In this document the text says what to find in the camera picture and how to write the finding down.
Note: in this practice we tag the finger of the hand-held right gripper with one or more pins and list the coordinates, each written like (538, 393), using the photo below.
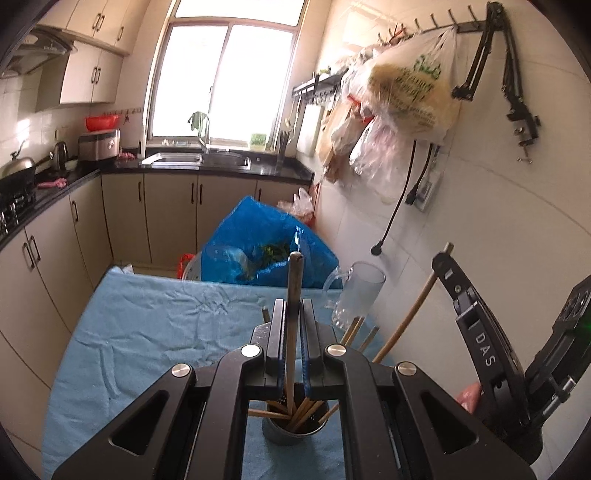
(485, 350)

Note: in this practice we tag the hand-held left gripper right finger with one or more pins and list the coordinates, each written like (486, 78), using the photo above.
(307, 364)

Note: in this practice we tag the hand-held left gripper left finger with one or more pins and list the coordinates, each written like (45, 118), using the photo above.
(280, 364)

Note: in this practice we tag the bunch of chopsticks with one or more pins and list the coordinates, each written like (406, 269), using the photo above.
(300, 415)

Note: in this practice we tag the black utensil holder cup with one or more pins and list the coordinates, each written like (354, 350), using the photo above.
(277, 434)

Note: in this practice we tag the wooden chopstick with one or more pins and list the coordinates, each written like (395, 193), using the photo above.
(406, 318)
(294, 286)

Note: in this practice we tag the person's right hand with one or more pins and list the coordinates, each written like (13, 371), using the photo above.
(468, 397)

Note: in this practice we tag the clear glass pitcher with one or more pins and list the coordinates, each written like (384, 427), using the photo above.
(360, 286)

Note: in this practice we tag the light blue tablecloth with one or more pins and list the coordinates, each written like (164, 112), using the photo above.
(161, 323)

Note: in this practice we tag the white plastic bucket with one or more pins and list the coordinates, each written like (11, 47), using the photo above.
(194, 272)

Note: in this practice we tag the red plastic basket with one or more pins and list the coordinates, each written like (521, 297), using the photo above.
(184, 265)

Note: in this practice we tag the blue plastic bag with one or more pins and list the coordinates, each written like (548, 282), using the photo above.
(244, 230)

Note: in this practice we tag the crumpled clear plastic bag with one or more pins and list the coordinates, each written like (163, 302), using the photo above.
(298, 203)

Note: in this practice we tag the black kitchen countertop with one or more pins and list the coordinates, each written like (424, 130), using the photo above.
(272, 168)

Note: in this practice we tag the beige lower cabinets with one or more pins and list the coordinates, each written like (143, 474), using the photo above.
(124, 212)

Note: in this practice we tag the beige cabinets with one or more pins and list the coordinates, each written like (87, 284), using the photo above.
(92, 69)
(124, 212)

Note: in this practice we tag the countertop chopstick holder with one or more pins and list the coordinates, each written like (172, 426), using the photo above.
(283, 145)

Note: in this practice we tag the hanging clear plastic bag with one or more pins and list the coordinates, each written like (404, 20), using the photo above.
(378, 157)

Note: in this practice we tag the green sponge pack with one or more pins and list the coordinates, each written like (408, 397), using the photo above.
(258, 142)

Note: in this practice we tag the steel sink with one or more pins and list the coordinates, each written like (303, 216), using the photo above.
(184, 159)

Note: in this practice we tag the hanging brown bag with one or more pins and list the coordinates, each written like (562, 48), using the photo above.
(337, 138)

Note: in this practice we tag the white cutting board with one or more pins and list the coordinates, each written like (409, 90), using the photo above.
(308, 131)

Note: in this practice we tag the steel faucet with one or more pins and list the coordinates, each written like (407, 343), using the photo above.
(206, 134)

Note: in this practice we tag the green cloth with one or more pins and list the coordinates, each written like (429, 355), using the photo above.
(197, 121)

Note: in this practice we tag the pink cloth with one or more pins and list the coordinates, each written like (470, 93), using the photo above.
(51, 184)
(127, 157)

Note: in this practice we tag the yellow printed plastic bag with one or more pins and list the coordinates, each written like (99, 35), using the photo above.
(411, 92)

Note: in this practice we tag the kitchen window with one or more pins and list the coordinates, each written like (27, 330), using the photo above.
(231, 78)

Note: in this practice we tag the red bowl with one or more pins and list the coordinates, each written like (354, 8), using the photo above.
(101, 122)

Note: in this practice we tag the steel kettle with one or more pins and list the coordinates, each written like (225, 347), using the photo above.
(60, 157)

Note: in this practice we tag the gas stove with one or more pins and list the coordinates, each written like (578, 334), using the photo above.
(16, 207)

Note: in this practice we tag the black wok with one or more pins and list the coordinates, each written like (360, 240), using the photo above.
(18, 168)

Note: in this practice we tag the beige upper cabinets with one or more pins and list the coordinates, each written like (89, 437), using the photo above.
(92, 69)

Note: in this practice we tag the range hood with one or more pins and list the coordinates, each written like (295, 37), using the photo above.
(32, 50)

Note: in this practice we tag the white wall socket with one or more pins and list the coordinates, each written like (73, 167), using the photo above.
(427, 196)

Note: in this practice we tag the black wall shelf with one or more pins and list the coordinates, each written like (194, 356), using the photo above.
(318, 85)

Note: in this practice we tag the black wall hook rail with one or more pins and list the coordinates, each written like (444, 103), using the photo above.
(438, 23)

